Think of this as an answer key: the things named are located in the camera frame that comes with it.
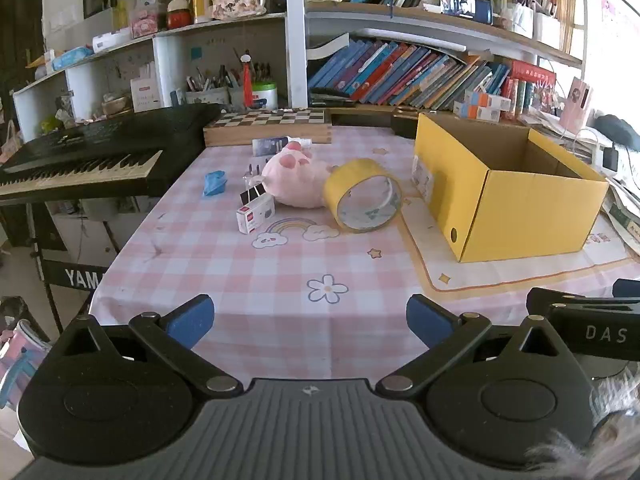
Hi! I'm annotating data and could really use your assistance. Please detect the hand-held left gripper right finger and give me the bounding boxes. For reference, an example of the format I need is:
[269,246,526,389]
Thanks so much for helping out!
[375,294,573,397]

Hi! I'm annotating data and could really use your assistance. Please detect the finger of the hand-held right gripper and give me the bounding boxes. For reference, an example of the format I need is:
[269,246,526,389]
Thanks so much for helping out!
[526,287,640,321]
[612,277,640,301]

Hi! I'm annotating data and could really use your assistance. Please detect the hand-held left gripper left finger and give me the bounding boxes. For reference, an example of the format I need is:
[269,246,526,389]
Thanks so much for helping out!
[52,294,244,398]

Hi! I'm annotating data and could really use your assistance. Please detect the yellow cardboard box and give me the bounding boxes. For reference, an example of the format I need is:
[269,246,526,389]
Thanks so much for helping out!
[411,112,610,263]

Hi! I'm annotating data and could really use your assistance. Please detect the small white box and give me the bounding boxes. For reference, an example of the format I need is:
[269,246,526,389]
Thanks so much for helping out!
[236,195,277,236]

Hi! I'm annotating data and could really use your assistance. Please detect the blue plastic piece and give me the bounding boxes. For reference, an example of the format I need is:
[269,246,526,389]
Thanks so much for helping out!
[202,171,228,198]

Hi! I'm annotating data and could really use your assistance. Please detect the black binder clip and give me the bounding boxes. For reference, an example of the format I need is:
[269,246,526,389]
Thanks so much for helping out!
[240,183,268,206]

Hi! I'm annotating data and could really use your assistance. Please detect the yellow tape roll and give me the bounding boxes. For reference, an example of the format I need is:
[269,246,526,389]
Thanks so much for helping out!
[322,158,403,233]

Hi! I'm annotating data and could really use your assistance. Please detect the pink plush toy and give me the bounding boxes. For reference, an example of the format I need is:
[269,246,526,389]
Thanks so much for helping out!
[262,141,333,209]

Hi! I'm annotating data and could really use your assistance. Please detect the cream desk mat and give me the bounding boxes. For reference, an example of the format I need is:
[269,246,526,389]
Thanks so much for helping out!
[397,195,633,293]

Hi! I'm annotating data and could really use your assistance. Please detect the stack of papers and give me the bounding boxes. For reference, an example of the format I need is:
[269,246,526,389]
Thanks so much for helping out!
[600,175,640,256]

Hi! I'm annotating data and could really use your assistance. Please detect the pink checkered tablecloth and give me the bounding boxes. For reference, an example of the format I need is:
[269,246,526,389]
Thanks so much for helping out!
[87,122,640,381]

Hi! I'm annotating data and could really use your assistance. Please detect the black keyboard stand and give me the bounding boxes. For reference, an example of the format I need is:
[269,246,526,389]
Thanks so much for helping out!
[30,200,121,336]

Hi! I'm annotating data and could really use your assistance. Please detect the black cap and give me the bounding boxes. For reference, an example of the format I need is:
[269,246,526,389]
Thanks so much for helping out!
[595,114,640,151]

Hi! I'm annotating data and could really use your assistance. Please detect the pink blue bag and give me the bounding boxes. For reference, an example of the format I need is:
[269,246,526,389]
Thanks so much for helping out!
[0,317,51,411]

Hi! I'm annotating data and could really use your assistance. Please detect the dark bag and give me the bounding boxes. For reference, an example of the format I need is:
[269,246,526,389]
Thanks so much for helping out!
[0,296,28,331]

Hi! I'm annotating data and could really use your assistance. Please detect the white glue bottle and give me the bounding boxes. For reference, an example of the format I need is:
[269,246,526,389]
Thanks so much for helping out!
[251,136,313,157]

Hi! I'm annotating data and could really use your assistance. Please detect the black electronic keyboard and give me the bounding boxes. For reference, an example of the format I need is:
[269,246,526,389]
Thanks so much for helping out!
[0,104,236,206]

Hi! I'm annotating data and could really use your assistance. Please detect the black wooden box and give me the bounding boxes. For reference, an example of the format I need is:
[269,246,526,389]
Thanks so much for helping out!
[391,109,420,139]

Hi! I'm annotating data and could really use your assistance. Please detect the small colourful cube box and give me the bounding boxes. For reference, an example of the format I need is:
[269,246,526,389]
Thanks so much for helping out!
[465,89,513,113]
[453,101,501,122]

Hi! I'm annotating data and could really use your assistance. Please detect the wooden chessboard box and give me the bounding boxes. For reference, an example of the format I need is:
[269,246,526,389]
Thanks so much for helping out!
[202,107,333,148]

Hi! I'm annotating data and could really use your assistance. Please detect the wooden desk riser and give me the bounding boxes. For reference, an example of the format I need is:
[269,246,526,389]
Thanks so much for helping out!
[325,102,451,117]

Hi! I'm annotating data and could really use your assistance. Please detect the pen holder with pens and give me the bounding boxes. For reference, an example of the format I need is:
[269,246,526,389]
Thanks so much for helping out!
[186,62,231,107]

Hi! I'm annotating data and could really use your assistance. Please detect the white desk calendar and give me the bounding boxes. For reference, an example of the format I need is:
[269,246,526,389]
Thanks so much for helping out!
[131,62,162,113]

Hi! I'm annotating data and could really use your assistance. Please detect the white tub green lid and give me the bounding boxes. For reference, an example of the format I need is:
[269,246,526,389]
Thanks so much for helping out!
[251,81,279,109]

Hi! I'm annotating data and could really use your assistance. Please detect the black notebook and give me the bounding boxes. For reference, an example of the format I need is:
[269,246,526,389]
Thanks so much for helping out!
[310,87,358,106]

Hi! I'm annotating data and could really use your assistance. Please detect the row of slanted books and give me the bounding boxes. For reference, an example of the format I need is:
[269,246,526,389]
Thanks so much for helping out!
[307,37,558,113]

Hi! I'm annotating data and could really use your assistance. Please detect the white paper bags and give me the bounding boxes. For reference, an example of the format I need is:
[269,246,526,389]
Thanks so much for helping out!
[505,2,563,51]

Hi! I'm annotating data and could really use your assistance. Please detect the blue tissue pack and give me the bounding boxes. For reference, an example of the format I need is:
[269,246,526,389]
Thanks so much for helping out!
[51,46,95,72]

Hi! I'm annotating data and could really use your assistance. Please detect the white carton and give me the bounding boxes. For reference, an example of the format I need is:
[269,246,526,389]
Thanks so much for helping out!
[92,27,132,53]

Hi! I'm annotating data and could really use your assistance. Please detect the white paperback book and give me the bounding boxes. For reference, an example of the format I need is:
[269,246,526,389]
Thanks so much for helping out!
[306,33,351,61]

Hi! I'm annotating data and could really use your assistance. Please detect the pink tissue pack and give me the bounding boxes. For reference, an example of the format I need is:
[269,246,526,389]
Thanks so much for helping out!
[129,7,166,38]

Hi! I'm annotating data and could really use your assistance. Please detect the white bookshelf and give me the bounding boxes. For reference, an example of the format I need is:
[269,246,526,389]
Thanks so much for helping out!
[12,0,588,141]

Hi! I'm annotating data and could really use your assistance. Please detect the red bottle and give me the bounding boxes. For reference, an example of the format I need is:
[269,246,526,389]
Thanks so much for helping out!
[166,0,193,30]

